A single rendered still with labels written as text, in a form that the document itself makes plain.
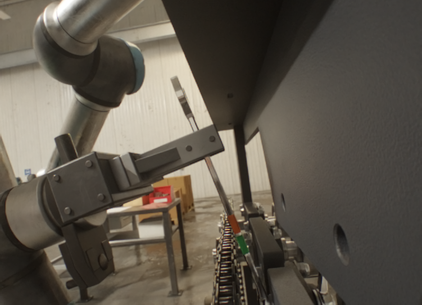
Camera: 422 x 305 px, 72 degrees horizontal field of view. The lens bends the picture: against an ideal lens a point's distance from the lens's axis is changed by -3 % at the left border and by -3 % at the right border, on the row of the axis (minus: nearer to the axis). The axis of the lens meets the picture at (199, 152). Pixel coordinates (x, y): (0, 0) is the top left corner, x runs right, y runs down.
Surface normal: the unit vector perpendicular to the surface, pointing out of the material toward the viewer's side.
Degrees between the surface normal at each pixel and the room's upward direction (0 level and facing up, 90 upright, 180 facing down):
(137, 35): 90
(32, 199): 72
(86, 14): 142
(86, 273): 111
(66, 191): 89
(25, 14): 90
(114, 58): 104
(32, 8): 90
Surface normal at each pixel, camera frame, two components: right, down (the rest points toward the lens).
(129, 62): 0.80, 0.09
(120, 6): 0.20, 0.96
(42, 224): 0.08, 0.35
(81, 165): -0.11, -0.06
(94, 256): 0.92, -0.38
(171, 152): 0.37, -0.24
